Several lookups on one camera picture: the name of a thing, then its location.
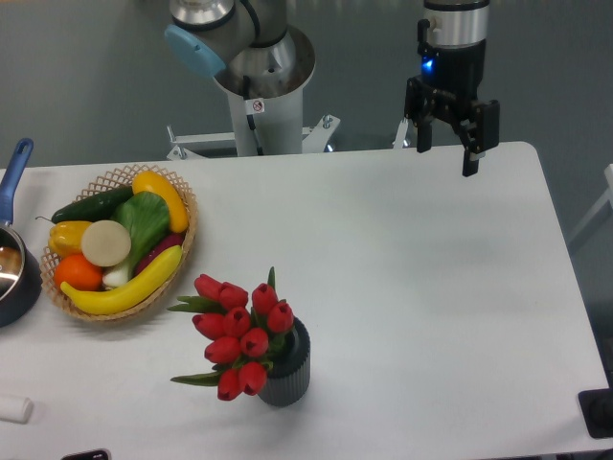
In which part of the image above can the yellow bell pepper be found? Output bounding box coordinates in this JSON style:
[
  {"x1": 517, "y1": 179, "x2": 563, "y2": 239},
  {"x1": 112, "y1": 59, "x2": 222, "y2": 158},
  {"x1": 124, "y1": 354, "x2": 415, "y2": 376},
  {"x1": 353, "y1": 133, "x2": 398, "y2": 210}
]
[{"x1": 48, "y1": 220, "x2": 92, "y2": 258}]

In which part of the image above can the yellow squash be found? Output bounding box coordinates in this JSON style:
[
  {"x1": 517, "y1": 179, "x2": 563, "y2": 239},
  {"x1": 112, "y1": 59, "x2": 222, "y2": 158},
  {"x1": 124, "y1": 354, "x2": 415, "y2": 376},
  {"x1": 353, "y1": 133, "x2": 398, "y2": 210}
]
[{"x1": 132, "y1": 171, "x2": 189, "y2": 233}]

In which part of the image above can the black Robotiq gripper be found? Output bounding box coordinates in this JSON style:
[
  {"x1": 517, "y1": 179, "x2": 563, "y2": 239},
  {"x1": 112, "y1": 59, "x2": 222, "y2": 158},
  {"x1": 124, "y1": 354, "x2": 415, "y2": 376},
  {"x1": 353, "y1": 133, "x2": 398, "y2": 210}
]
[{"x1": 404, "y1": 39, "x2": 500, "y2": 177}]

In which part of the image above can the dark green cucumber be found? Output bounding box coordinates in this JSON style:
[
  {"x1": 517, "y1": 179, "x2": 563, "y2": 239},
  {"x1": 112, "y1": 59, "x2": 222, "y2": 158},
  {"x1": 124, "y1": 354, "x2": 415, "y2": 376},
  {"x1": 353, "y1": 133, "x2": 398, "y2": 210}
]
[{"x1": 36, "y1": 186, "x2": 133, "y2": 224}]

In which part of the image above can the orange fruit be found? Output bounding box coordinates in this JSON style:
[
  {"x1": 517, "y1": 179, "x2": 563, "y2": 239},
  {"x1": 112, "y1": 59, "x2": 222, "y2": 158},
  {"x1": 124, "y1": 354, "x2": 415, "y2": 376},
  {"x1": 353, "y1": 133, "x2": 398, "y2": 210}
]
[{"x1": 54, "y1": 254, "x2": 102, "y2": 291}]

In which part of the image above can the woven wicker basket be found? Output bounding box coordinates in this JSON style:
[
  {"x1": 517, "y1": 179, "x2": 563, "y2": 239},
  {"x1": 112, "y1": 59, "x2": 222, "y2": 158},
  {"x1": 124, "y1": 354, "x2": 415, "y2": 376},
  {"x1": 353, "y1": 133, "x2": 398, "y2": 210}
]
[{"x1": 40, "y1": 165, "x2": 198, "y2": 322}]

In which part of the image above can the green bok choy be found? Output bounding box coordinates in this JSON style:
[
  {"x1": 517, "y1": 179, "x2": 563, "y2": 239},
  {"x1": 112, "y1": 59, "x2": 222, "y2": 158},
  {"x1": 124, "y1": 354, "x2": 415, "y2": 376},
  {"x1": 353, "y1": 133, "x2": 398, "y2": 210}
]
[{"x1": 102, "y1": 192, "x2": 170, "y2": 289}]

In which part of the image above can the red tulip bouquet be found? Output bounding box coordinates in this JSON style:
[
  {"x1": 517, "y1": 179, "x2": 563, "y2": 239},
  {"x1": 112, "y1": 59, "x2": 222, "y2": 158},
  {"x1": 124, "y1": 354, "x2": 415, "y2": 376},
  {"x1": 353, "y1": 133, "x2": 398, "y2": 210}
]
[{"x1": 169, "y1": 268, "x2": 297, "y2": 402}]

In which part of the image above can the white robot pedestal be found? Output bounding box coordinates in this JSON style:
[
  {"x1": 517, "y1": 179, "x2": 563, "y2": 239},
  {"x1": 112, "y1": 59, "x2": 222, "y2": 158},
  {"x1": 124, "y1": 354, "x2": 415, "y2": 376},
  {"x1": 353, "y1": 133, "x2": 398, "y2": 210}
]
[{"x1": 167, "y1": 88, "x2": 340, "y2": 160}]

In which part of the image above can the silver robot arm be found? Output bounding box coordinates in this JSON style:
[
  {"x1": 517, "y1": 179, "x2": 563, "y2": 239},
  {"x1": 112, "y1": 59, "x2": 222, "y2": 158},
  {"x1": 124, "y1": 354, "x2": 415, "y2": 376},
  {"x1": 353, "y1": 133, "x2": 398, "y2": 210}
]
[{"x1": 164, "y1": 1, "x2": 500, "y2": 176}]

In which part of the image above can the yellow banana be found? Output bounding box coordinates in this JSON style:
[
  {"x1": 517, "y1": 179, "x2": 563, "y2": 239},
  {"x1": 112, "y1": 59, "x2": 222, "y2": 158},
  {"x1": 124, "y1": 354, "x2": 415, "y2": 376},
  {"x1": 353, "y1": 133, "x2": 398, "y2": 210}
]
[{"x1": 60, "y1": 245, "x2": 183, "y2": 315}]

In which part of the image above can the dark pot with blue handle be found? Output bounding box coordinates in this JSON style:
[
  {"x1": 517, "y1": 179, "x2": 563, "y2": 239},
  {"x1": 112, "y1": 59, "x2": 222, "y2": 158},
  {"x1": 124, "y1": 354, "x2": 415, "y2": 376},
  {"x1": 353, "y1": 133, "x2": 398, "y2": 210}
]
[{"x1": 1, "y1": 138, "x2": 41, "y2": 327}]

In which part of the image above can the white frame at right edge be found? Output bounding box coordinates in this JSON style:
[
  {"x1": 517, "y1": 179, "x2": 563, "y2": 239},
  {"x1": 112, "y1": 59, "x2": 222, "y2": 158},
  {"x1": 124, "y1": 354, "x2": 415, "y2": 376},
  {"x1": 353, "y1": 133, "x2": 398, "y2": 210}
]
[{"x1": 567, "y1": 164, "x2": 612, "y2": 253}]

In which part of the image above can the purple eggplant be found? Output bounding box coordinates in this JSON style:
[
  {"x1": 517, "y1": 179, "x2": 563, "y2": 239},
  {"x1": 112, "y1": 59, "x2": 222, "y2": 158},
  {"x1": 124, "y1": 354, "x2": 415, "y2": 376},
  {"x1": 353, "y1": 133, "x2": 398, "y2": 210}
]
[{"x1": 133, "y1": 233, "x2": 185, "y2": 276}]

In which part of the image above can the white cylinder object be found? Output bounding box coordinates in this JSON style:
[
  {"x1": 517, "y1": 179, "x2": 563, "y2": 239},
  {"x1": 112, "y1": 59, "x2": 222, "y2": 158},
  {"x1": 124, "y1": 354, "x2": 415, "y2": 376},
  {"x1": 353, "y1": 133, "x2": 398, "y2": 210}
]
[{"x1": 0, "y1": 394, "x2": 34, "y2": 425}]

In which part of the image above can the beige round disc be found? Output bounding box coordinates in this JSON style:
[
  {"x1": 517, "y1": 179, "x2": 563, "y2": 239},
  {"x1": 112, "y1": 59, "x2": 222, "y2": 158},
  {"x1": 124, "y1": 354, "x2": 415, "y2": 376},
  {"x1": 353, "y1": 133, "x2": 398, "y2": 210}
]
[{"x1": 80, "y1": 219, "x2": 131, "y2": 267}]

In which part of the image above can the dark grey ribbed vase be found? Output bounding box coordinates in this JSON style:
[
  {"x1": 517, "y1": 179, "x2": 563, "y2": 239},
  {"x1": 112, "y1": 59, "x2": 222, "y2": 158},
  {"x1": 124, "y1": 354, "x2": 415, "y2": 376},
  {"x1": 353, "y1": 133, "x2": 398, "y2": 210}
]
[{"x1": 258, "y1": 318, "x2": 311, "y2": 407}]

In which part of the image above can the black device at table edge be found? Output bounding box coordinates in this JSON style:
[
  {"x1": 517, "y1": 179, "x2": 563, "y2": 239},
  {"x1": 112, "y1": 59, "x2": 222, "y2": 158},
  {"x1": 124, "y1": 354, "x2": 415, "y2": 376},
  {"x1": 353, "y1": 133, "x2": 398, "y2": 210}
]
[{"x1": 578, "y1": 388, "x2": 612, "y2": 439}]

